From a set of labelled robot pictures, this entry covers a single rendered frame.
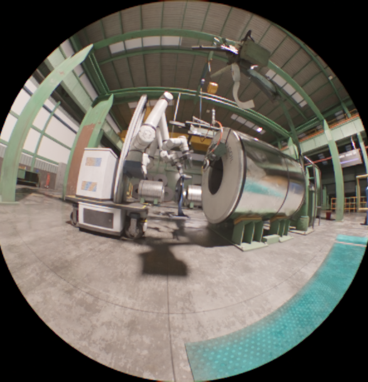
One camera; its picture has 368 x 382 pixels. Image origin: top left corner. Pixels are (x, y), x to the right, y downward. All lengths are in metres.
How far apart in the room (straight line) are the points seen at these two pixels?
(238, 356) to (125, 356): 0.29
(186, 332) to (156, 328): 0.10
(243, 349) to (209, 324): 0.16
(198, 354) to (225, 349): 0.08
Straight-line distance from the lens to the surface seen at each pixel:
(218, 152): 1.14
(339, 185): 5.19
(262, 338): 0.52
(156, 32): 3.44
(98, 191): 1.18
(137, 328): 0.47
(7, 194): 2.54
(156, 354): 0.44
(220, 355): 0.45
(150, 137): 0.98
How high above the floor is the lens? 0.43
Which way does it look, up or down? 5 degrees up
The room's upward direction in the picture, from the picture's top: 6 degrees clockwise
